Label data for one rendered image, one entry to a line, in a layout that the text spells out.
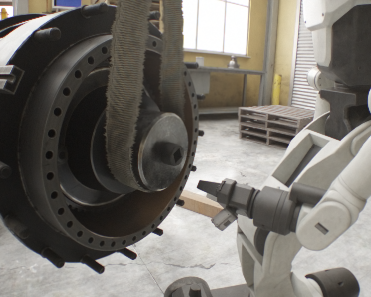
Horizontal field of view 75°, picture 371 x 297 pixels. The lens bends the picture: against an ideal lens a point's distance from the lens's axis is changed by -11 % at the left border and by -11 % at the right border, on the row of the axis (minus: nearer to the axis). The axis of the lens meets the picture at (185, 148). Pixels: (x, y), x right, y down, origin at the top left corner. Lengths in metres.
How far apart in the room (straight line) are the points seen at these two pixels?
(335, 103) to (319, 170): 0.18
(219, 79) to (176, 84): 5.85
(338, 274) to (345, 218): 0.60
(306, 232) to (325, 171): 0.23
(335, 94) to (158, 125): 0.48
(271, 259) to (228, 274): 0.82
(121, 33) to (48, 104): 0.15
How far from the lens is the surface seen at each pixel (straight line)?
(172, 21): 0.49
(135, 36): 0.42
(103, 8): 0.45
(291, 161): 0.76
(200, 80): 5.30
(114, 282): 1.44
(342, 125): 0.75
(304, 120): 3.85
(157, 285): 1.41
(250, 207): 0.56
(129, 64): 0.42
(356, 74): 0.69
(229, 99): 6.59
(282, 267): 0.72
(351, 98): 0.71
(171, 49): 0.50
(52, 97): 0.38
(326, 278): 1.05
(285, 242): 0.67
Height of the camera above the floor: 0.99
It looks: 16 degrees down
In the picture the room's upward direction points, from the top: 3 degrees clockwise
